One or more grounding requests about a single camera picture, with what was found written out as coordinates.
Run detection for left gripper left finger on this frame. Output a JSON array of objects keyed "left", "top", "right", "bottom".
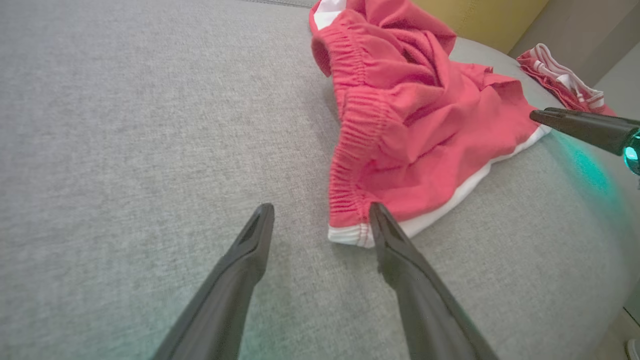
[{"left": 152, "top": 202, "right": 276, "bottom": 360}]

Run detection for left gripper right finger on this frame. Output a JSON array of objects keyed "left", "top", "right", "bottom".
[{"left": 369, "top": 202, "right": 501, "bottom": 360}]

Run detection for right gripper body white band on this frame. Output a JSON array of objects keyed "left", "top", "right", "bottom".
[{"left": 622, "top": 129, "right": 640, "bottom": 176}]

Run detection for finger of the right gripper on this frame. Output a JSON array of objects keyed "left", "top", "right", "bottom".
[{"left": 529, "top": 107, "right": 640, "bottom": 156}]

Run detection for red jersey shirt white sleeves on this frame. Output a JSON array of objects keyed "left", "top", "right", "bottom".
[{"left": 516, "top": 43, "right": 617, "bottom": 117}]

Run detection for red basketball shorts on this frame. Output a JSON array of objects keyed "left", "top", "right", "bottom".
[{"left": 308, "top": 0, "right": 552, "bottom": 249}]

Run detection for yellow cushion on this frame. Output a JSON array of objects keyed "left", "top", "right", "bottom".
[{"left": 412, "top": 0, "right": 550, "bottom": 54}]

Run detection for large grey sofa seat cushion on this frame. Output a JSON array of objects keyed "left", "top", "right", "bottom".
[{"left": 0, "top": 0, "right": 640, "bottom": 360}]

